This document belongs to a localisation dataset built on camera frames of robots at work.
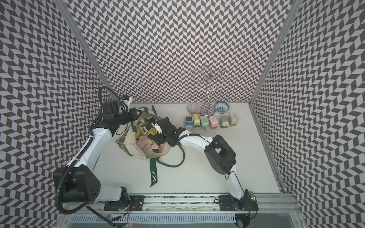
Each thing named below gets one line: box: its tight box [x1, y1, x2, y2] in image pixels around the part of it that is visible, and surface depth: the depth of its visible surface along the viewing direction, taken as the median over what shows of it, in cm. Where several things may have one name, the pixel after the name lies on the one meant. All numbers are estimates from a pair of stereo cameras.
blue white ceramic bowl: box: [214, 101, 230, 114], surface depth 114 cm
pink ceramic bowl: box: [187, 103, 202, 115], surface depth 114 cm
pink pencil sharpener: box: [209, 115, 219, 129], surface depth 101 cm
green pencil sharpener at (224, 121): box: [219, 114, 230, 128], surface depth 101 cm
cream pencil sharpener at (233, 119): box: [228, 113, 239, 127], surface depth 102 cm
